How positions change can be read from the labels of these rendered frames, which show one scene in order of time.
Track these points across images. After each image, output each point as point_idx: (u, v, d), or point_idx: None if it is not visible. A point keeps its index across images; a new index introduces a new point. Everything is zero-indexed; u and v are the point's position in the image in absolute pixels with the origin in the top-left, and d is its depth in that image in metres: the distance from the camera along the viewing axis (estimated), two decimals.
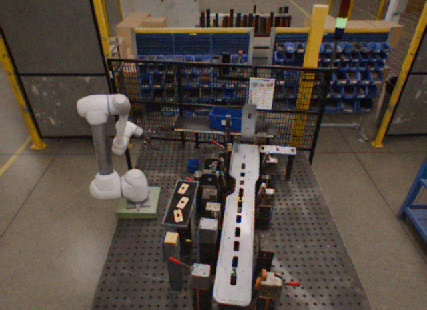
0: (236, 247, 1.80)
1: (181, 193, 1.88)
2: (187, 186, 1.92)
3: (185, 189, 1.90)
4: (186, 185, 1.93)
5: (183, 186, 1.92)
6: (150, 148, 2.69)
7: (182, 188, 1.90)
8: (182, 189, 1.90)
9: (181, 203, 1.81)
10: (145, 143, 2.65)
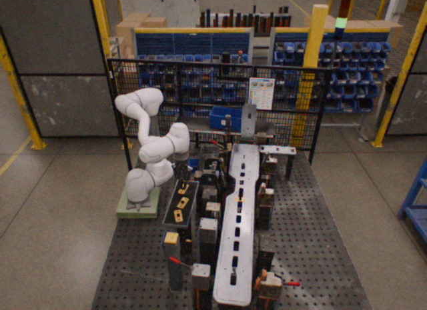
0: (236, 247, 1.80)
1: (181, 193, 1.88)
2: (187, 186, 1.92)
3: (185, 189, 1.90)
4: (186, 186, 1.93)
5: (183, 186, 1.92)
6: (177, 174, 1.87)
7: (182, 188, 1.90)
8: (182, 189, 1.90)
9: (181, 203, 1.81)
10: (172, 167, 1.82)
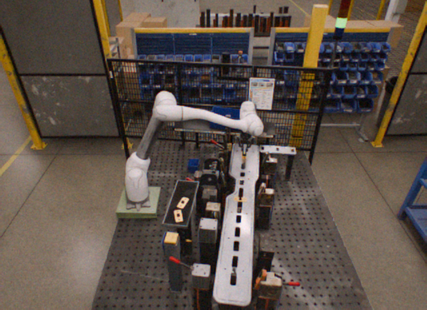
0: (236, 247, 1.80)
1: (244, 158, 2.39)
2: (246, 153, 2.44)
3: (246, 155, 2.42)
4: (245, 153, 2.44)
5: (243, 153, 2.44)
6: (240, 143, 2.38)
7: (243, 155, 2.41)
8: (243, 156, 2.42)
9: (181, 203, 1.81)
10: (237, 138, 2.33)
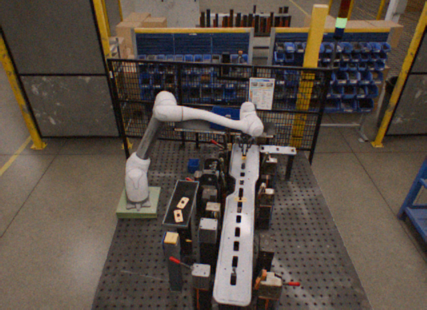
0: (236, 247, 1.80)
1: (244, 159, 2.39)
2: (246, 153, 2.45)
3: (246, 155, 2.43)
4: (245, 153, 2.45)
5: (243, 154, 2.44)
6: (240, 144, 2.38)
7: (243, 155, 2.41)
8: (243, 156, 2.42)
9: (181, 203, 1.81)
10: (237, 139, 2.33)
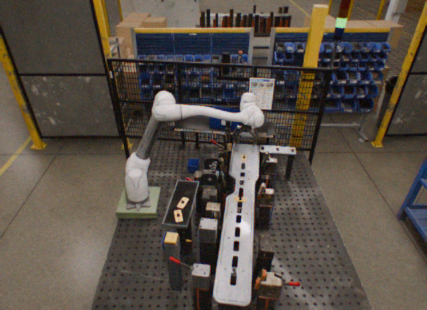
0: (236, 247, 1.80)
1: (243, 161, 2.40)
2: (246, 155, 2.46)
3: (245, 157, 2.44)
4: (245, 155, 2.46)
5: (243, 156, 2.45)
6: None
7: (243, 157, 2.43)
8: (243, 158, 2.43)
9: (181, 203, 1.81)
10: (237, 128, 2.28)
